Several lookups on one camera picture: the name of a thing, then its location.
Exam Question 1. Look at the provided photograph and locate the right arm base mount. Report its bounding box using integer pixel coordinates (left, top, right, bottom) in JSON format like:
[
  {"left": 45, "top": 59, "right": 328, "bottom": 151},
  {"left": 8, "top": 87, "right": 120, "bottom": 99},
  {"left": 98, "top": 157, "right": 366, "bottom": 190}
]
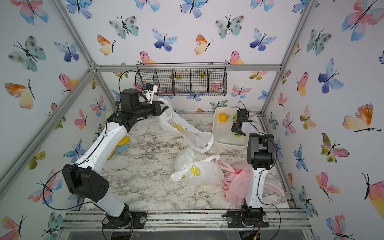
[{"left": 222, "top": 204, "right": 269, "bottom": 229}]

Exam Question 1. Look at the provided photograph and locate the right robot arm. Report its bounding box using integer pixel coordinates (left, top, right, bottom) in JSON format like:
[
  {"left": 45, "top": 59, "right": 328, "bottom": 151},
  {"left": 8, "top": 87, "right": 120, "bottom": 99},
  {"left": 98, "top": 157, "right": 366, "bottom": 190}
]
[{"left": 231, "top": 109, "right": 277, "bottom": 209}]

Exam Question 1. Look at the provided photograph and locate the blue toy scoop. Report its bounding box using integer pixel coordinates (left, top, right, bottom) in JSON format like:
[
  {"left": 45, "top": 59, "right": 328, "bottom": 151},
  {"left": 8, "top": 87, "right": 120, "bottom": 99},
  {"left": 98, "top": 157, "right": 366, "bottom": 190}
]
[{"left": 114, "top": 145, "right": 129, "bottom": 155}]

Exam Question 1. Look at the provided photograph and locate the pink plastic bag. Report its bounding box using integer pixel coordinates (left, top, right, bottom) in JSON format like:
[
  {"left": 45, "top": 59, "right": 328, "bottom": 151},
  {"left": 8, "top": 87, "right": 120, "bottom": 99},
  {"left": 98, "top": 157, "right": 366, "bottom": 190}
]
[{"left": 214, "top": 158, "right": 286, "bottom": 205}]

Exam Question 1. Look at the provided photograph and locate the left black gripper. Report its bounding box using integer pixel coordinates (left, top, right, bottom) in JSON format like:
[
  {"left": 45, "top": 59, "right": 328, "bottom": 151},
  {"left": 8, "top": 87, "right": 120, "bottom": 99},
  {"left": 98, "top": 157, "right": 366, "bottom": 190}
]
[{"left": 132, "top": 100, "right": 170, "bottom": 121}]

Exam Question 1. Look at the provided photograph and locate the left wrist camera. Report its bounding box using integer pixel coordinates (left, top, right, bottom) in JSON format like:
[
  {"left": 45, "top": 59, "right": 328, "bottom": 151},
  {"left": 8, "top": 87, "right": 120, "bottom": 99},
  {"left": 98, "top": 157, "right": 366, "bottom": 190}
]
[{"left": 144, "top": 83, "right": 158, "bottom": 104}]

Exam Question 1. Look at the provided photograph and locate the yellow toy shovel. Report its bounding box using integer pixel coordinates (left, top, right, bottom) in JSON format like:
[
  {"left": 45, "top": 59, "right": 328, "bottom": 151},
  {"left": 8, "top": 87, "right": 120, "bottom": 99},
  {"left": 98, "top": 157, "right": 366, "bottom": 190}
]
[{"left": 108, "top": 137, "right": 131, "bottom": 160}]

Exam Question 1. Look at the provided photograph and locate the white printed plastic bag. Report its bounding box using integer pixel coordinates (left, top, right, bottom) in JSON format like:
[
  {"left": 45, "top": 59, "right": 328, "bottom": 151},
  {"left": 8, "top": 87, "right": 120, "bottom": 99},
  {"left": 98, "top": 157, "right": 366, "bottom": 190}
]
[{"left": 158, "top": 99, "right": 214, "bottom": 153}]

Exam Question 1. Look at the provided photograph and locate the black wire basket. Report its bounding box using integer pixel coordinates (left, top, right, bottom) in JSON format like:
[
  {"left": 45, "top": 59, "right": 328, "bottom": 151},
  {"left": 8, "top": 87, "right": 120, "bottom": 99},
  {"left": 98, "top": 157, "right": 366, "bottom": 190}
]
[{"left": 135, "top": 62, "right": 228, "bottom": 97}]

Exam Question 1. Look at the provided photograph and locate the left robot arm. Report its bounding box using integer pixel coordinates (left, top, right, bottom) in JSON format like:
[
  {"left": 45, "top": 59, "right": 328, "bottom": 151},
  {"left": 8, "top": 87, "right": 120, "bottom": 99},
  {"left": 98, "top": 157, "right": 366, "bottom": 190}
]
[{"left": 62, "top": 84, "right": 167, "bottom": 218}]

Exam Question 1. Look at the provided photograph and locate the white plastic tray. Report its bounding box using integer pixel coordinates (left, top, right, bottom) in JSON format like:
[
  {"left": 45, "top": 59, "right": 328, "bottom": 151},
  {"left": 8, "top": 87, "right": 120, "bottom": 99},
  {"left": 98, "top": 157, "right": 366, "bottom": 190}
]
[{"left": 212, "top": 107, "right": 248, "bottom": 150}]

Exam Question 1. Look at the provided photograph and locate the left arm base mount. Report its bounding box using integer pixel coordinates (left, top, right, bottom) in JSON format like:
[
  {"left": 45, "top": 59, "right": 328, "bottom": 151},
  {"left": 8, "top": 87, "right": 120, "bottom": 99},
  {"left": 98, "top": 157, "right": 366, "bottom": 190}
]
[{"left": 102, "top": 205, "right": 148, "bottom": 230}]

